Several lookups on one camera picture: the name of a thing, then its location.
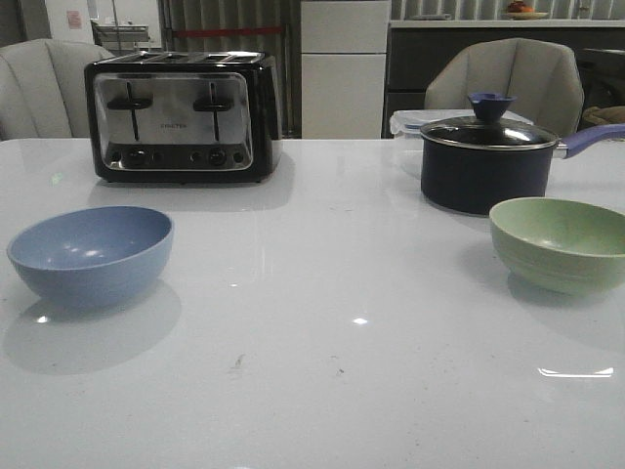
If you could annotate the blue bowl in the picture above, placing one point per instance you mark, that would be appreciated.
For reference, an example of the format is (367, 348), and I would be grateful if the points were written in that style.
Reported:
(93, 258)

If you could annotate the green bowl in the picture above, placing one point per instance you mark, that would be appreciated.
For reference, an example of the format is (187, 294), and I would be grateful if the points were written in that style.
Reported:
(566, 246)

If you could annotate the clear plastic food container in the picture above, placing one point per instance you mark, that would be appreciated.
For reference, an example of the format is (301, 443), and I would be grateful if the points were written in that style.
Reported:
(408, 122)

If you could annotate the dark blue saucepan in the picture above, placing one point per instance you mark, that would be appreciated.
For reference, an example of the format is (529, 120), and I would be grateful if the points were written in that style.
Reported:
(474, 180)

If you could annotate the black silver four-slot toaster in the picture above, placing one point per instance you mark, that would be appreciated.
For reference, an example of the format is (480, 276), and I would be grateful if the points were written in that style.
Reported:
(184, 117)

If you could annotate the white refrigerator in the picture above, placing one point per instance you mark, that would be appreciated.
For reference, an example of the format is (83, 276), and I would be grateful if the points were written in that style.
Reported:
(343, 64)

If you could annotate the glass pot lid blue knob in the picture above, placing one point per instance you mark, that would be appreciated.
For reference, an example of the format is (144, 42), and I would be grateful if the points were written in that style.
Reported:
(487, 128)

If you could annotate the dark kitchen counter cabinet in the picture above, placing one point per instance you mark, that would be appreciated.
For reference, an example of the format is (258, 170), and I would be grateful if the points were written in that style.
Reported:
(417, 51)

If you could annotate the grey chair right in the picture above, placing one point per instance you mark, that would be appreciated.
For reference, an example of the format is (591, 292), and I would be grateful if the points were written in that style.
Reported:
(543, 76)

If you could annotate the grey chair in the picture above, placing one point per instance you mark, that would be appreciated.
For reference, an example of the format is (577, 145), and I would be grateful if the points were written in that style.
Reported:
(43, 88)
(543, 76)

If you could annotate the fruit plate on counter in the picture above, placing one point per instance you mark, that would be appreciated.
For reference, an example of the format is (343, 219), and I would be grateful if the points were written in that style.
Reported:
(522, 11)

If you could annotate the grey chair left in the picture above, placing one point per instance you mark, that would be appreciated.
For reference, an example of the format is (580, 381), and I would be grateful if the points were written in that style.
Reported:
(43, 88)

